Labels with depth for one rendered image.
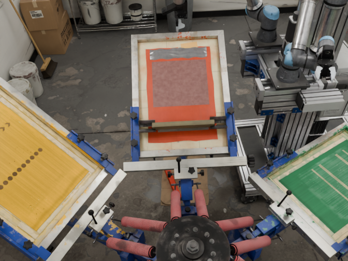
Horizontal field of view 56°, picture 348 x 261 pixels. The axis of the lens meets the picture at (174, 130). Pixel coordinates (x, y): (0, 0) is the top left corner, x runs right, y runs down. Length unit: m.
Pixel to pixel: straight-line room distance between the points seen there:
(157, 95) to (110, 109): 1.99
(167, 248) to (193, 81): 1.06
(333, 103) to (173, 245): 1.44
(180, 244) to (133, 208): 1.68
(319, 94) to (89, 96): 2.80
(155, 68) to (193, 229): 1.07
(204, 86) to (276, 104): 0.56
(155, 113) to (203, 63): 0.44
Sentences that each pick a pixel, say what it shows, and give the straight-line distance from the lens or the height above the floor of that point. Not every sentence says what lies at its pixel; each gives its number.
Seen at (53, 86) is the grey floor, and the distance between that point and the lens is 4.56.
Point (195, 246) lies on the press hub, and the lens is 1.35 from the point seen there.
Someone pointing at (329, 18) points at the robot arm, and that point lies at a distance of 2.06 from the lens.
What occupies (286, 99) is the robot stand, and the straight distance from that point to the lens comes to 2.34.
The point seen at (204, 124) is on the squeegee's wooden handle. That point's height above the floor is 1.27.
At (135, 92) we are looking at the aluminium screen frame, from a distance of 2.00.
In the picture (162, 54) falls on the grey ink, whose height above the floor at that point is 1.44.
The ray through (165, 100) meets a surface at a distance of 2.00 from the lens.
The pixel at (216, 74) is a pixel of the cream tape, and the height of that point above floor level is 1.35.
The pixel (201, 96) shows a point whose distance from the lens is 2.01.
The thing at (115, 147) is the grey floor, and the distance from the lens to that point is 3.52.
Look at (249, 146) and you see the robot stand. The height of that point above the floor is 0.21.
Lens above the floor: 2.57
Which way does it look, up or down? 46 degrees down
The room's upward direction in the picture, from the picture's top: 3 degrees counter-clockwise
